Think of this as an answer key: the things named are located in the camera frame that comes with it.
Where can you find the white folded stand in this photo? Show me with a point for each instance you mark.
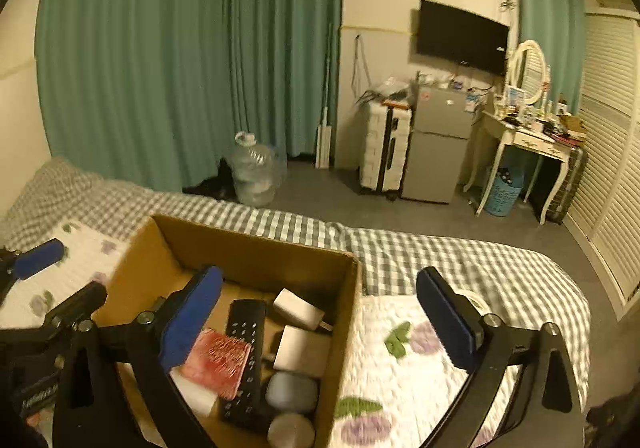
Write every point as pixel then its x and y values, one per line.
pixel 323 143

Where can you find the large white charger cube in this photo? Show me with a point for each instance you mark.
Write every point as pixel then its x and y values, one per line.
pixel 302 352

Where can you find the brown cardboard box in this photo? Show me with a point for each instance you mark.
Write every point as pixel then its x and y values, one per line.
pixel 180 281

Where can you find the white cylindrical bottle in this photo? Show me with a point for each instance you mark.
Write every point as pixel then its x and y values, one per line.
pixel 200 399

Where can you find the clear water jug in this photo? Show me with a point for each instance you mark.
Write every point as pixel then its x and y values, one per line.
pixel 257 170

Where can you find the right green curtain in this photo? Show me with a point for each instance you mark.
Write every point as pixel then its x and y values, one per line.
pixel 559 27

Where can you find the light blue earbud case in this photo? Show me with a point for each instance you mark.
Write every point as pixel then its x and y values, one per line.
pixel 292 392

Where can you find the white louvered wardrobe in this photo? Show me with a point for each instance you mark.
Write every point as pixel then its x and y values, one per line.
pixel 604 217

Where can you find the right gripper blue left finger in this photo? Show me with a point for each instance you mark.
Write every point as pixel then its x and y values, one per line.
pixel 92 409

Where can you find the blue laundry basket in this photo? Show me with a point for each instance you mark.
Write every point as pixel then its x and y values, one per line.
pixel 504 191

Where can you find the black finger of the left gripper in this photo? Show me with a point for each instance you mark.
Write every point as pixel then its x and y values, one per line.
pixel 77 307

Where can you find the white dressing table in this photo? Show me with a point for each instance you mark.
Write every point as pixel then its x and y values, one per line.
pixel 510 137

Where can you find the round white container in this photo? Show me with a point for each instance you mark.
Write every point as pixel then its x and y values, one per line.
pixel 291 430

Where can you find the white charger with plug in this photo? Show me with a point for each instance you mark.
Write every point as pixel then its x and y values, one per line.
pixel 299 312

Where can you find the black remote control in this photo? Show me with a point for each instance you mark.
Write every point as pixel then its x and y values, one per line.
pixel 246 323

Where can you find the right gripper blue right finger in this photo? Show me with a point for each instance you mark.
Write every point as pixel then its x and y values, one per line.
pixel 543 409

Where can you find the white floral quilt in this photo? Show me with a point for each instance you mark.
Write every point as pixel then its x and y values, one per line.
pixel 398 380

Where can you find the black wall television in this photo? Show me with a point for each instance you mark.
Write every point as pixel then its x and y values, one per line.
pixel 462 37

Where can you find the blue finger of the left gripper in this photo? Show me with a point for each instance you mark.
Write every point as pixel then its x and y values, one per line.
pixel 17 266

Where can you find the grey checkered bed sheet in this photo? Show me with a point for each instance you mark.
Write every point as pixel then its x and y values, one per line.
pixel 524 287

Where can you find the grey mini fridge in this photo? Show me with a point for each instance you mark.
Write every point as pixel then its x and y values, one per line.
pixel 441 129

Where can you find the oval vanity mirror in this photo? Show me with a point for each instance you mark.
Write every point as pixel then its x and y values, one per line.
pixel 528 71

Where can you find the white suitcase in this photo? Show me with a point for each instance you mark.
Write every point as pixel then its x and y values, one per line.
pixel 387 130

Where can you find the large green curtain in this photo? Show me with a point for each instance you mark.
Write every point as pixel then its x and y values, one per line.
pixel 154 91

